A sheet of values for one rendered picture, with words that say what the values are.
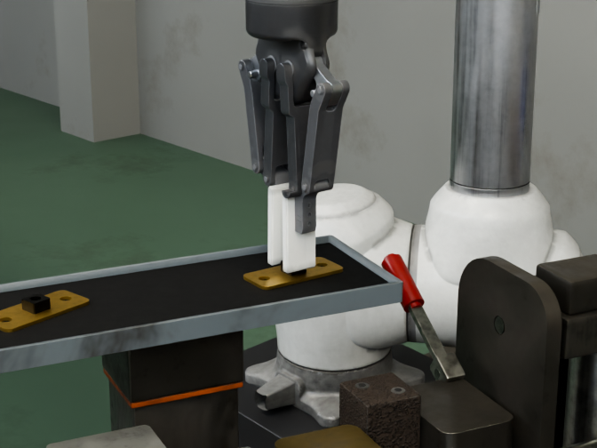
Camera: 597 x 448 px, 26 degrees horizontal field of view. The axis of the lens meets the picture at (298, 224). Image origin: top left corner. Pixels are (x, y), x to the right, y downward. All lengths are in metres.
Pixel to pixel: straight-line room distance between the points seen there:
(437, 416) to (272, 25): 0.34
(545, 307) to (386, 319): 0.63
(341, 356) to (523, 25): 0.48
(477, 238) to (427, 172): 3.30
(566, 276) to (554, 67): 3.38
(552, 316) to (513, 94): 0.60
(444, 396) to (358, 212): 0.57
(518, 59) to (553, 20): 2.83
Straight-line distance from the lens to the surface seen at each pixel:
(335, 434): 1.02
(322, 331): 1.65
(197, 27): 5.86
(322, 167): 1.05
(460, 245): 1.60
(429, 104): 4.83
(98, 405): 3.56
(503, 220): 1.59
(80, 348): 1.00
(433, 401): 1.08
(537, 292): 1.03
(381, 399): 1.04
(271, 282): 1.10
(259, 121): 1.11
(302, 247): 1.10
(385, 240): 1.63
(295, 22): 1.03
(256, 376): 1.76
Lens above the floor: 1.55
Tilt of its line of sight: 18 degrees down
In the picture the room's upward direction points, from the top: straight up
